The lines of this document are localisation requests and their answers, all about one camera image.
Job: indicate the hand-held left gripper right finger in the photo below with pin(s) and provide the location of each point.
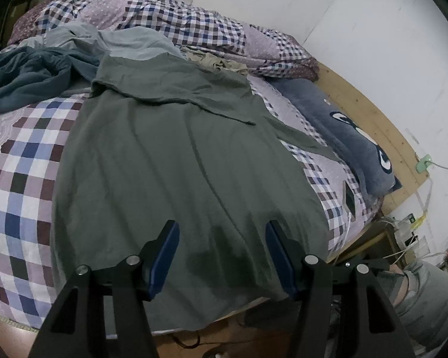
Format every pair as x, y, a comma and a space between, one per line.
282, 259

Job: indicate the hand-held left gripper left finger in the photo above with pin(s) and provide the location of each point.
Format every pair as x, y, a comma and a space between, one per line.
164, 259

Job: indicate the olive green t-shirt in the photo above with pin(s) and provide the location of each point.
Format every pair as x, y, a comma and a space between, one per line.
171, 156

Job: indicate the wooden nightstand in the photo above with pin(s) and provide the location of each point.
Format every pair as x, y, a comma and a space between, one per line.
369, 246

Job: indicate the black phone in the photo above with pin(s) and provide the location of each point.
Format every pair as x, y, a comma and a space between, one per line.
349, 197

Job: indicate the blue plush pillow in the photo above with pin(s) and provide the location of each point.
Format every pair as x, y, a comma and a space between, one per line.
343, 130

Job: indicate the person's leg grey jeans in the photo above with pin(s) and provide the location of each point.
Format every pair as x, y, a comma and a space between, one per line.
422, 298

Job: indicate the wooden bed headboard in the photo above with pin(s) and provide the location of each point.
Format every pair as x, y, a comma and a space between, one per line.
380, 126

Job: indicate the green desk lamp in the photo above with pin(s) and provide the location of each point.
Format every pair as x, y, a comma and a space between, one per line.
423, 164

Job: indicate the checked bedsheet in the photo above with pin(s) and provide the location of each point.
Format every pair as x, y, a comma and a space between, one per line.
18, 164

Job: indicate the beige garment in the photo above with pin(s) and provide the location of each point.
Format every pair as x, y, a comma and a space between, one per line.
220, 63

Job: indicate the light grey garment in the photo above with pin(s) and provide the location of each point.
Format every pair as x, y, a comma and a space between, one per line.
134, 44

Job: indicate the teal blue garment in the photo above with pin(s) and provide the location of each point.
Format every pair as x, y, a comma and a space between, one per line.
30, 74

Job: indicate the checked dotted quilt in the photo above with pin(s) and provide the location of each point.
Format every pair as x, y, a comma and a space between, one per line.
186, 22

